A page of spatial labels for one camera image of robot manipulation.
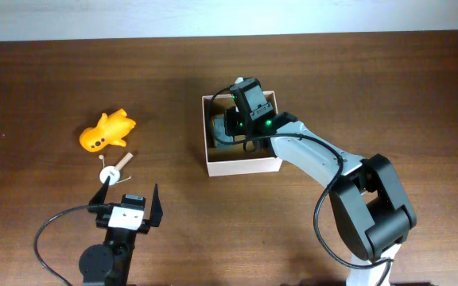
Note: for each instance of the grey yellow toy car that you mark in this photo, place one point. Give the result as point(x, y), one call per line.
point(218, 129)

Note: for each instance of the pink cardboard box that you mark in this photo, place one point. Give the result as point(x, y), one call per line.
point(234, 160)

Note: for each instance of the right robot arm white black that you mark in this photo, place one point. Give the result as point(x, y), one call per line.
point(371, 209)

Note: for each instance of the orange rubber animal toy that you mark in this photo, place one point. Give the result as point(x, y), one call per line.
point(109, 130)

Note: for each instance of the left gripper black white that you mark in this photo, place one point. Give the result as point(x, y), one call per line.
point(144, 224)

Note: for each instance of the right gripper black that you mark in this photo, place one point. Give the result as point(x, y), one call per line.
point(230, 125)

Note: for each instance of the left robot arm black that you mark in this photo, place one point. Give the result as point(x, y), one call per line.
point(108, 263)

